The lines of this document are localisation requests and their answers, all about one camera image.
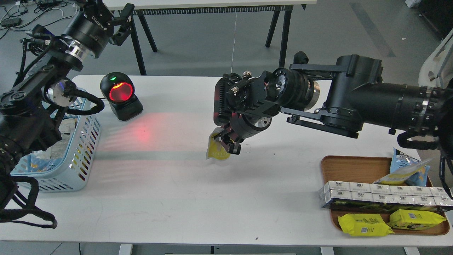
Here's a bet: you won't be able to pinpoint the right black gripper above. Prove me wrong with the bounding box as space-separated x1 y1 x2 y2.
213 115 272 155

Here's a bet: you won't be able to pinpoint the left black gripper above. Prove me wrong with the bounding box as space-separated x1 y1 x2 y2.
63 0 135 58

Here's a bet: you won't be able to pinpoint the yellow white snack pouch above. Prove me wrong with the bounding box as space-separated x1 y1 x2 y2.
206 127 230 161

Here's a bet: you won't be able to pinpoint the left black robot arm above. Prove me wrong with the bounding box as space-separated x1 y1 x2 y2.
0 0 134 229

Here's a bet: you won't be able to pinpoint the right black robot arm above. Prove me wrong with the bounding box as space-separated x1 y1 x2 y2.
213 52 453 196

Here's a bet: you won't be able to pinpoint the white snack package in basket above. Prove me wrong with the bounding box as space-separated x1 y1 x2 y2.
43 118 78 159

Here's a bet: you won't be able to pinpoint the light blue plastic basket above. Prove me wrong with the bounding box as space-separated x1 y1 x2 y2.
11 113 101 192

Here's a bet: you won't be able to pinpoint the yellow snack pack left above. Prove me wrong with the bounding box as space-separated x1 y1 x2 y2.
338 214 394 236

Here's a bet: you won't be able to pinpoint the yellow snack pack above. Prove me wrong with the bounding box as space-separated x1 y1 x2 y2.
387 209 447 230
338 214 394 236

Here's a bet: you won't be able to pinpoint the blue snack bag in basket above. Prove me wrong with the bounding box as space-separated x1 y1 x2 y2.
18 152 63 173

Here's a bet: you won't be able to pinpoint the blue yellow snack bag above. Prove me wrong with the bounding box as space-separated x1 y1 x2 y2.
373 147 432 187

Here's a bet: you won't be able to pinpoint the yellow snack pack right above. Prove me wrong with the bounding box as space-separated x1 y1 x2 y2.
387 209 447 230

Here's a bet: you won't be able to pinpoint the white black-legged background table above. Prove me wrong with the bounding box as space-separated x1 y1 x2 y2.
107 0 316 77

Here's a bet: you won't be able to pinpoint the black barcode scanner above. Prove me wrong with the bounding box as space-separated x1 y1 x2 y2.
100 72 143 121

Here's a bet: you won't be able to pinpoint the black power adapter on floor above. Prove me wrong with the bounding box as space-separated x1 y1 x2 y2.
1 17 22 28

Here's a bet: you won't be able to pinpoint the brown wooden tray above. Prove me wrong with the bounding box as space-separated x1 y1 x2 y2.
321 155 451 236

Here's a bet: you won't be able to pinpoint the silver multipack carton box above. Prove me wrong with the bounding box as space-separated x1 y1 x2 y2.
318 181 453 213

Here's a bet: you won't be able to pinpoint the floor cables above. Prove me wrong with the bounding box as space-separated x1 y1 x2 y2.
0 0 85 40

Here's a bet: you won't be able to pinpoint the white hanging cord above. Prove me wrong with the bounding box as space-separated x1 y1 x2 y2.
231 12 238 77

